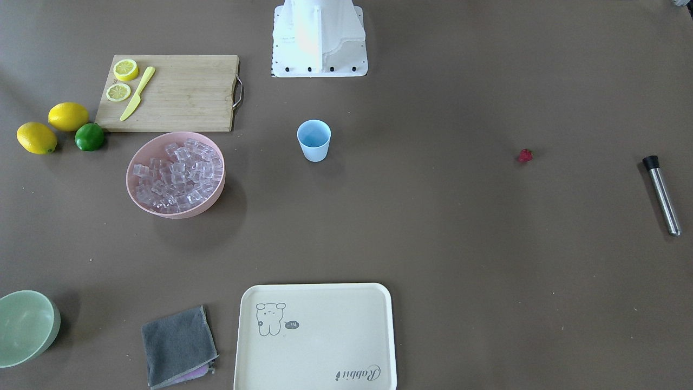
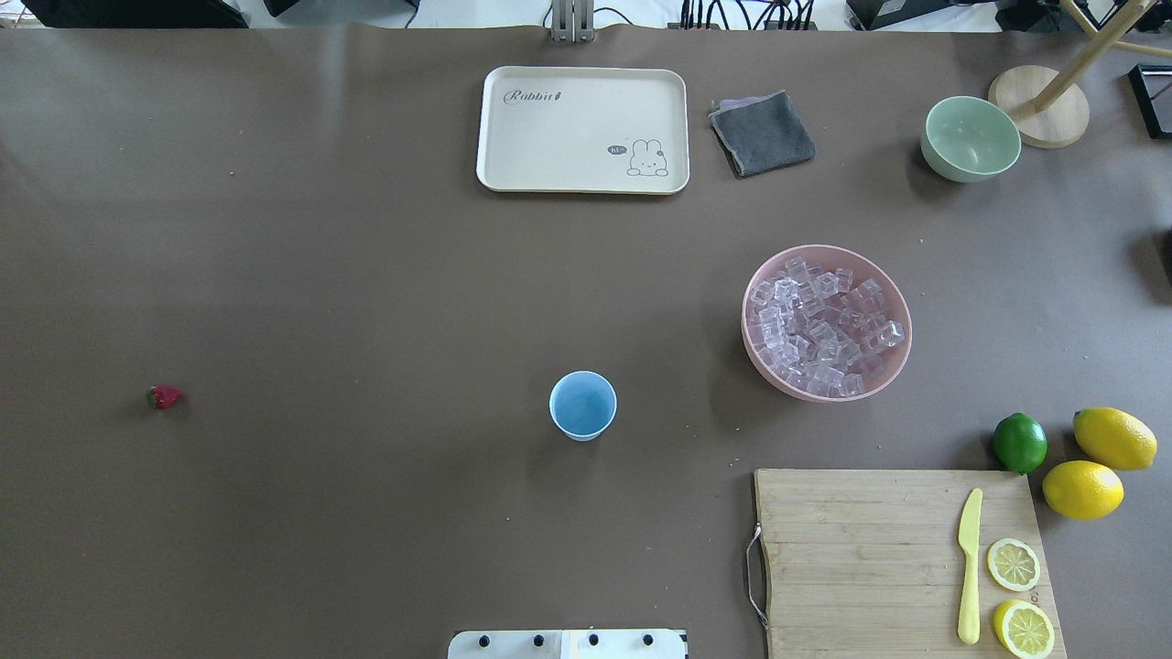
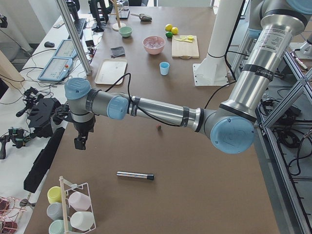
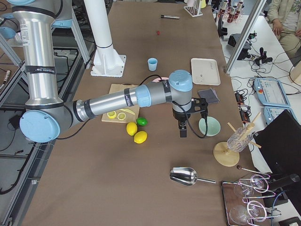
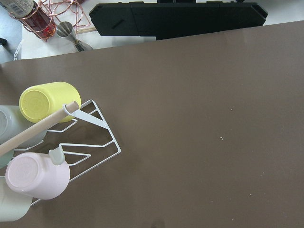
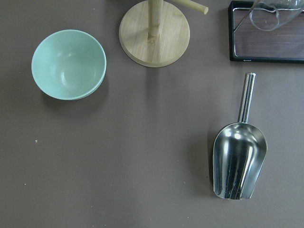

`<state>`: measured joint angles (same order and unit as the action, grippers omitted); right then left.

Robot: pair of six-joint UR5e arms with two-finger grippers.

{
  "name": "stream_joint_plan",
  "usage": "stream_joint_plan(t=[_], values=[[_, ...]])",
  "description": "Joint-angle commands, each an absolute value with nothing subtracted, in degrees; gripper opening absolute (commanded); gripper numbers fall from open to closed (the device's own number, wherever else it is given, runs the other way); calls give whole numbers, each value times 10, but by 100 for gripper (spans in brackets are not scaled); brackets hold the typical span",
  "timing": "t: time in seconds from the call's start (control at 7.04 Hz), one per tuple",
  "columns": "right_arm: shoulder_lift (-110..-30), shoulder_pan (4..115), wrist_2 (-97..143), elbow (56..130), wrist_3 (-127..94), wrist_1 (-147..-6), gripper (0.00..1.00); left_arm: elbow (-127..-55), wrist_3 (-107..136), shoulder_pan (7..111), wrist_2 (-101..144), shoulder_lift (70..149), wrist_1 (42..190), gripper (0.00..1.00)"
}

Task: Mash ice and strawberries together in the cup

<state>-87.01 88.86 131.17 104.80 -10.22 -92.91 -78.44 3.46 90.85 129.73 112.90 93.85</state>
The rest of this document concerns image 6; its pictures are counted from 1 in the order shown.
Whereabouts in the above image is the wooden cup tree stand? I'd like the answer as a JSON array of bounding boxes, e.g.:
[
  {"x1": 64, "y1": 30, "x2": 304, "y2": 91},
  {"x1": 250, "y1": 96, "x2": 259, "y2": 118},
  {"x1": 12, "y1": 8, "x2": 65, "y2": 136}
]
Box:
[{"x1": 119, "y1": 0, "x2": 209, "y2": 67}]

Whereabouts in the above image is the steel ice scoop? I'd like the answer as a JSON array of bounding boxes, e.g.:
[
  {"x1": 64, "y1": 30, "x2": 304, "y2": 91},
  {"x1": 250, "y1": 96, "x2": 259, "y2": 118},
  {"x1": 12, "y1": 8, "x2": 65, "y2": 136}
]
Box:
[{"x1": 213, "y1": 73, "x2": 267, "y2": 200}]

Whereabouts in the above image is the mint green bowl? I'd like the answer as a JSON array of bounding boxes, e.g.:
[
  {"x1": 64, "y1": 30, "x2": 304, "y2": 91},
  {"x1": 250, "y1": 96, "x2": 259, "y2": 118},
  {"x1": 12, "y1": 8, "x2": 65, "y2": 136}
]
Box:
[{"x1": 31, "y1": 29, "x2": 107, "y2": 100}]

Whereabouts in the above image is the black wood-grain tray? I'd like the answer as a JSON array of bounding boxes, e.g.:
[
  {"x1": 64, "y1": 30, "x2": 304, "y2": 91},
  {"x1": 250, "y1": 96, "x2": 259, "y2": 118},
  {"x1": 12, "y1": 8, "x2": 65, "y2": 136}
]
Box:
[{"x1": 228, "y1": 0, "x2": 304, "y2": 63}]

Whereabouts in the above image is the clear wine glass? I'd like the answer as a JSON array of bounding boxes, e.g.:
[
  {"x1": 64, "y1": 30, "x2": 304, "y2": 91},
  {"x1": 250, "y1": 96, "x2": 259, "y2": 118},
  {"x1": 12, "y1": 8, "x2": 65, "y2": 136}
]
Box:
[{"x1": 249, "y1": 0, "x2": 304, "y2": 31}]

